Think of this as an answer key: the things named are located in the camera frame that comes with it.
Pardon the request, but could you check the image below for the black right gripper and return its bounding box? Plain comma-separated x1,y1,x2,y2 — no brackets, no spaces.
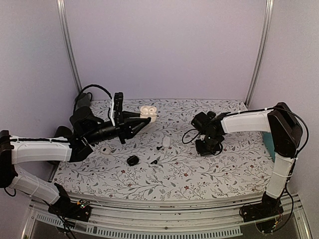
195,134,220,156

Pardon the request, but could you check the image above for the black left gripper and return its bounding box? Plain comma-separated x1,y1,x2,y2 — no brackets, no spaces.
85,111,150,145

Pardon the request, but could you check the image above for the cream earbud charging case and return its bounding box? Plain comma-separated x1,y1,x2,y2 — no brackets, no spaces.
140,106,158,123

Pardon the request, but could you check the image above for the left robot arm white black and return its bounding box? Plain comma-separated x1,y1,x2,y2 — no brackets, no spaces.
0,106,157,216

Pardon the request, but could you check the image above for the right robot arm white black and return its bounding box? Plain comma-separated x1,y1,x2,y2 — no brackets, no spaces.
191,102,303,217

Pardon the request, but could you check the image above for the black open earbud case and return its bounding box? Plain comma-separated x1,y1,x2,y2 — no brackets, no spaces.
127,155,139,166

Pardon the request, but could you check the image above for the white earbud case small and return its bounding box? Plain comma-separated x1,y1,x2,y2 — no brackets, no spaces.
101,147,111,155

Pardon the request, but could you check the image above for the white oval earbud case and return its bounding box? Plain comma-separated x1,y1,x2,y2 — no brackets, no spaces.
162,136,171,148

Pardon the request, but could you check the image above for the grey mug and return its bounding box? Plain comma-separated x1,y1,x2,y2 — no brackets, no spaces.
75,92,93,110

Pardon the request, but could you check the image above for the teal cup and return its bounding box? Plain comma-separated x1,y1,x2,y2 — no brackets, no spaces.
262,132,275,161

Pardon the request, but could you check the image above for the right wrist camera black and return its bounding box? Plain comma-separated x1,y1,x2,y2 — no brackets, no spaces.
191,111,216,134

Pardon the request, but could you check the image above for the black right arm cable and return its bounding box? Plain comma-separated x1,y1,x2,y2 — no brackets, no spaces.
181,128,224,156

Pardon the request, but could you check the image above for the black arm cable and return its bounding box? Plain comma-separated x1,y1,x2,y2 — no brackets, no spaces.
74,84,114,110
181,128,224,156

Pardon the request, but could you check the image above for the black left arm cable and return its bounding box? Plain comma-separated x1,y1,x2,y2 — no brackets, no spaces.
74,84,114,110

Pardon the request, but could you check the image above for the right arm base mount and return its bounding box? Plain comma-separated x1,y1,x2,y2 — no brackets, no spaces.
239,203,284,234

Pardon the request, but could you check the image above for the aluminium front rail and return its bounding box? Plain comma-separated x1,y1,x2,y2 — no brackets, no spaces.
21,193,313,239

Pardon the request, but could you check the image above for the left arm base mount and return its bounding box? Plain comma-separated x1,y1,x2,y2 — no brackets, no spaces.
48,198,92,222

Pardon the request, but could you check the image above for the left aluminium frame post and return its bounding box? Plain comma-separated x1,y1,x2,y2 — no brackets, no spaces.
56,0,82,92

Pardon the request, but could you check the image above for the aluminium frame post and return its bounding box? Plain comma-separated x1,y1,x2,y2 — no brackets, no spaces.
245,0,274,108
56,0,82,92

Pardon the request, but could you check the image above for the right aluminium frame post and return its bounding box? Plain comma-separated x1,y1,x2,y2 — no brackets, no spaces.
245,0,274,108

